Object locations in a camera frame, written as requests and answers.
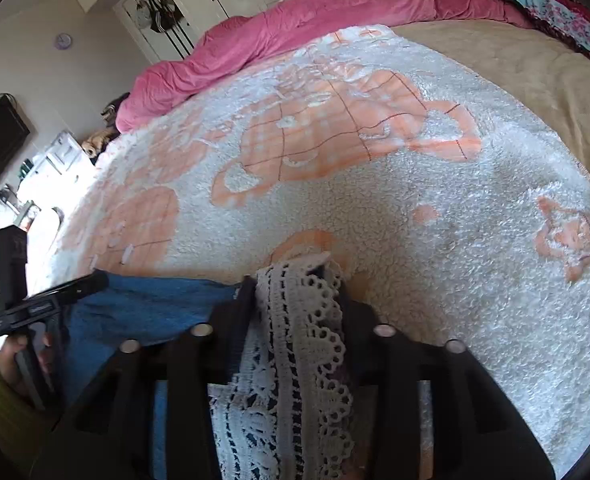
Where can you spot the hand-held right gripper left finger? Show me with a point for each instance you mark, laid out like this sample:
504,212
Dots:
232,322

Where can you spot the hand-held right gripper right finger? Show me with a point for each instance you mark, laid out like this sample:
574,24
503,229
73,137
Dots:
362,322

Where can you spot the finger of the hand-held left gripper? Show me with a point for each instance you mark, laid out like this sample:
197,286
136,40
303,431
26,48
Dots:
80,286

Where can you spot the blue denim pants lace trim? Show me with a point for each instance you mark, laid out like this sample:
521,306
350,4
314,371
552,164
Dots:
285,360

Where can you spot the person's left hand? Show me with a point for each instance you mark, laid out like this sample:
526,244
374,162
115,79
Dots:
10,357

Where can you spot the white dresser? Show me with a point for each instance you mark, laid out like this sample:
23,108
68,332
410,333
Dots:
60,157

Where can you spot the white orange printed blanket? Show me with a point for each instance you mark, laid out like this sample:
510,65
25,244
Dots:
375,185

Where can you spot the tan crumpled cloth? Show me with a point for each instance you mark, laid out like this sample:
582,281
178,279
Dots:
97,144

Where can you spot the white door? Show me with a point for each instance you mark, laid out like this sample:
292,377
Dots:
147,40

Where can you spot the hanging bags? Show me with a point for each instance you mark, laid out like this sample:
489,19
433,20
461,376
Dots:
157,10

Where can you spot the beige bed sheet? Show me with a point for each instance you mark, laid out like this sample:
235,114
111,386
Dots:
535,75

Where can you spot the pink duvet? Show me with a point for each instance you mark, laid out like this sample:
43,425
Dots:
295,25

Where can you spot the round purple wall clock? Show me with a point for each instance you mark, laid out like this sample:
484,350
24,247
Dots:
63,40

